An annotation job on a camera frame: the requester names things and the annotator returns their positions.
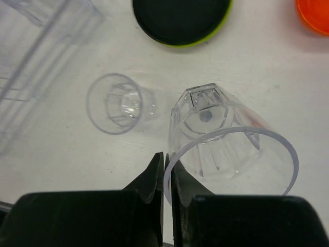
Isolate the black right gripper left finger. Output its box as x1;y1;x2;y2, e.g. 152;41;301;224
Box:
123;152;164;244

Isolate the green round plate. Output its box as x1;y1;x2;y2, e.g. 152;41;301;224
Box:
155;1;234;48

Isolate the clear glass cup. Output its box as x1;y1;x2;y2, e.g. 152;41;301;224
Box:
164;83;299;201
85;73;159;135

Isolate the black round plate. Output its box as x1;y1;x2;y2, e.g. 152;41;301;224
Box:
132;0;229;45

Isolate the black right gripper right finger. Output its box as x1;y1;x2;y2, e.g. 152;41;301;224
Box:
170;161;214;246

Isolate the clear dish rack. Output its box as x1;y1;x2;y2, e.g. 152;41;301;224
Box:
1;1;101;153

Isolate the orange plastic bowl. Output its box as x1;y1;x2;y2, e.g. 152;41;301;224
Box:
295;0;328;37

